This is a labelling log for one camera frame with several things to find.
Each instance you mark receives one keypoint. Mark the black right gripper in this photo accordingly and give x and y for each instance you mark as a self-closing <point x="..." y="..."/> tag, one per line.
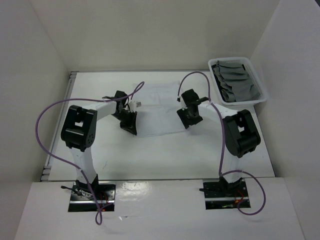
<point x="186" y="122"/>

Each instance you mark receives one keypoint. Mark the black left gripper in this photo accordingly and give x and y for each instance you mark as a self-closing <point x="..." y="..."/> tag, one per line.
<point x="130" y="125"/>

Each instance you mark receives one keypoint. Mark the white skirt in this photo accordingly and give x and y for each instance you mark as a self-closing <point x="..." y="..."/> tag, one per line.
<point x="157" y="114"/>

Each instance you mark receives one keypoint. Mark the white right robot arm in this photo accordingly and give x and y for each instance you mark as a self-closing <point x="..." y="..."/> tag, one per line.
<point x="240" y="135"/>

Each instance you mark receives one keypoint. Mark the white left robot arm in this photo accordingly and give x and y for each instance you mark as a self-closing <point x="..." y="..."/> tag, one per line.
<point x="79" y="133"/>

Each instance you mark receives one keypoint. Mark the grey skirts in basket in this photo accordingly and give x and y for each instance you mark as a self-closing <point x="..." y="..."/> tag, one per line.
<point x="234" y="82"/>

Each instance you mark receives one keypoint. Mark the white plastic basket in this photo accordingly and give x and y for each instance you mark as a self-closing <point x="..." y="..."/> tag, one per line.
<point x="247" y="64"/>

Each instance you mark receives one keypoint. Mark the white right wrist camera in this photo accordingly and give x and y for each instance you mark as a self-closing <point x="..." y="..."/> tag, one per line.
<point x="182" y="103"/>

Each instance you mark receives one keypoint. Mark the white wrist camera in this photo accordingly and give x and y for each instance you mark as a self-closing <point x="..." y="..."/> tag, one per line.
<point x="182" y="103"/>
<point x="133" y="105"/>

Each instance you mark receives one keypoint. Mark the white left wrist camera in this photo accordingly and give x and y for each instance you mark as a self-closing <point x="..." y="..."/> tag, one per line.
<point x="133" y="105"/>

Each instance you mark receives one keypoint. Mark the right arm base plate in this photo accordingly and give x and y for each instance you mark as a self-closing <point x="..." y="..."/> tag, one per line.
<point x="219" y="195"/>

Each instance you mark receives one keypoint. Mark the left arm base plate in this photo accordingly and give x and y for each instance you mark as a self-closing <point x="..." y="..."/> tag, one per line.
<point x="82" y="200"/>

